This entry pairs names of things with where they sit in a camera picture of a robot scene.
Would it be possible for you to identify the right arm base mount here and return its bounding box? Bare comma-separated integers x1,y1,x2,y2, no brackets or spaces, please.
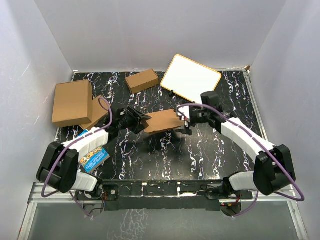
203,176,253,200

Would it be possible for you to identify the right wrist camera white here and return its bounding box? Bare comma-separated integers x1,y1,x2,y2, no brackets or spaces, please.
176,105,191,128

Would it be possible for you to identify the flat cardboard box under large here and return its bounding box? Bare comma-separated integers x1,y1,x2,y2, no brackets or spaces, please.
80,95,108,131

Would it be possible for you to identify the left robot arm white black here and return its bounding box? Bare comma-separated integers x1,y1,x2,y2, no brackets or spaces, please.
36,106,152,200

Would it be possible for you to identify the large closed cardboard box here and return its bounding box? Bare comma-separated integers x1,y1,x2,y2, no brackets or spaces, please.
52,79,93,128

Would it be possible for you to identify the colourful children's book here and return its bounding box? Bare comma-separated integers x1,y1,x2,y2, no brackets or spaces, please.
72,129,110,174

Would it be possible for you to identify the small cardboard box at back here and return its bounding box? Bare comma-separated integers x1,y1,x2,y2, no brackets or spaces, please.
125,69,159,94

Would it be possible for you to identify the white board orange rim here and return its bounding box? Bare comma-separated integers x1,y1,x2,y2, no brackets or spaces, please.
160,54,222,104

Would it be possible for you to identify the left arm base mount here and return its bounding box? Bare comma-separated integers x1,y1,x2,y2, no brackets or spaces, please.
75,184,119,203

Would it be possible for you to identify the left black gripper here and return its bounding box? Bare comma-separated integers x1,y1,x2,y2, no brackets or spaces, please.
116,107,151,134

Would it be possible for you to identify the aluminium frame rail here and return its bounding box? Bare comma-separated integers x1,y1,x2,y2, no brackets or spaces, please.
18,181,309,240

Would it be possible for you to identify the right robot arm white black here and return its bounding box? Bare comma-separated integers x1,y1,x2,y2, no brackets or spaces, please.
175,91,296,199

